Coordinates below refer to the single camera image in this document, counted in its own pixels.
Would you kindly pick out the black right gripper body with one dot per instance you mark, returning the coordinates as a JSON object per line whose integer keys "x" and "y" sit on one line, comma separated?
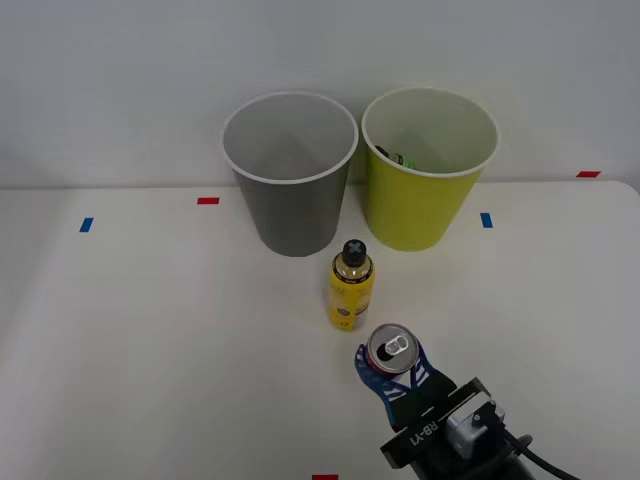
{"x": 419, "y": 436}

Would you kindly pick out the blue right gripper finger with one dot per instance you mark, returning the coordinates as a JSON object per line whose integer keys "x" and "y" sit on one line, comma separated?
{"x": 434, "y": 387}
{"x": 378, "y": 384}

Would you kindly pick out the red drink can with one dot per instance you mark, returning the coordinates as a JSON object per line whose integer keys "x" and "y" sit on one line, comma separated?
{"x": 385, "y": 364}

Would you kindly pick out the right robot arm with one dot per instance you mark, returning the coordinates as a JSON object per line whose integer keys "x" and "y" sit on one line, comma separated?
{"x": 469, "y": 431}

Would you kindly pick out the yellow bottle with black cap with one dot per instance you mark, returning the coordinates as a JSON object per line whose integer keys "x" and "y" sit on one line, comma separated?
{"x": 350, "y": 295}

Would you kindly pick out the yellow-green plastic waste bin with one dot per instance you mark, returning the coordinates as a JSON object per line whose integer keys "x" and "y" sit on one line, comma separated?
{"x": 410, "y": 210}

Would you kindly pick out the grey plastic waste bin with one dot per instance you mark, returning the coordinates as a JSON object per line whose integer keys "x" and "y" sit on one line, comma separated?
{"x": 292, "y": 215}

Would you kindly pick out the black can with green print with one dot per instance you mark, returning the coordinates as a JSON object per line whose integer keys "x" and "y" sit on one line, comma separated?
{"x": 401, "y": 158}

